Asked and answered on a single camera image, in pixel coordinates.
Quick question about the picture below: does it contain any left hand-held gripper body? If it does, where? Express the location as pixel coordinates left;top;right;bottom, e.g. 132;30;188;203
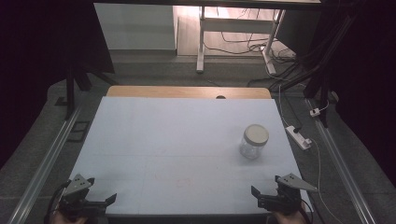
58;173;107;217

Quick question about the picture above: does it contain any white foam table mat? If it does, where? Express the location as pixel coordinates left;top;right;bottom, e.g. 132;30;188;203
68;95;313;217

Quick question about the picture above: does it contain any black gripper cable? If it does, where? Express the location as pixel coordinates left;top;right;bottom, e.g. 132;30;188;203
299;197;315;224
43;180;72;224

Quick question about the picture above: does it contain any black floor bracket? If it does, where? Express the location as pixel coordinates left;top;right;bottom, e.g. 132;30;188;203
66;120;92;144

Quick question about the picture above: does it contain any person's right hand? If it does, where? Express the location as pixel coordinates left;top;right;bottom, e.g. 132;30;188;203
272;208;308;224

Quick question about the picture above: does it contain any thin white cable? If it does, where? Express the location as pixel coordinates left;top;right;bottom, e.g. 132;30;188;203
307;137;338;224

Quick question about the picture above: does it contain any black curtain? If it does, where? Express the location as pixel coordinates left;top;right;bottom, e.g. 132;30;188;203
0;0;116;171
311;0;396;188

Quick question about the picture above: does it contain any person's left hand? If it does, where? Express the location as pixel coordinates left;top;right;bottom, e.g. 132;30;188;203
49;210;90;224

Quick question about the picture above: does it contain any white power strip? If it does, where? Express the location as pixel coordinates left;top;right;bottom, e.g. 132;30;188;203
285;125;313;151

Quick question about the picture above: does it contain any aluminium floor rail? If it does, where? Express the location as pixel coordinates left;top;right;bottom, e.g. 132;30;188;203
7;105;83;224
304;98;378;224

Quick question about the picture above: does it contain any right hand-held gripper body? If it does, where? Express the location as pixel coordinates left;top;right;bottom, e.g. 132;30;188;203
257;173;319;216

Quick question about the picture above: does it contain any bundle of black cables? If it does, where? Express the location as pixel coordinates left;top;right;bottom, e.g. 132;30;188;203
247;12;356;94

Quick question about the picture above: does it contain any black metal stand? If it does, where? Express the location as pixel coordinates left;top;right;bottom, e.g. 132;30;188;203
302;71;332;129
55;62;120;121

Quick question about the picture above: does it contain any cream jar lid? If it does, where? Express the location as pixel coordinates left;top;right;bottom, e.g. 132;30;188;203
243;123;270;147

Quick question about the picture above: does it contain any white desk frame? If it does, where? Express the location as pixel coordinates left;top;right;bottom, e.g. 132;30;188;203
195;6;287;76

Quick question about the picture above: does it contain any clear glass jar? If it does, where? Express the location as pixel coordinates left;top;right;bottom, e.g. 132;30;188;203
238;136;268;161

